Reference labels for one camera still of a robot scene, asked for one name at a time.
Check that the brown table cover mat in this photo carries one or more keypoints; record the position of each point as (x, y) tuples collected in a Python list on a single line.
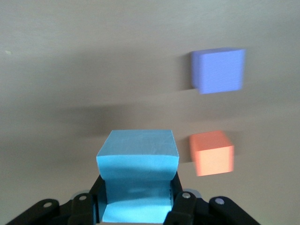
[(70, 82)]

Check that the light blue foam block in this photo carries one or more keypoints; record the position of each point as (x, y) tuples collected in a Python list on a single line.
[(138, 164)]

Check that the purple foam block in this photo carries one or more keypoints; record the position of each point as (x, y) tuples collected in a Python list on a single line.
[(218, 70)]

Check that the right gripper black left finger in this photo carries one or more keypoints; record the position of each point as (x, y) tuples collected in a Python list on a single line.
[(79, 211)]

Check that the orange foam block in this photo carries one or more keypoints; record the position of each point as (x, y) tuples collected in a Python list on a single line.
[(212, 157)]

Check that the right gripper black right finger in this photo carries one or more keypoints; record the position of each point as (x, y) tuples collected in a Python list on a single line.
[(187, 208)]

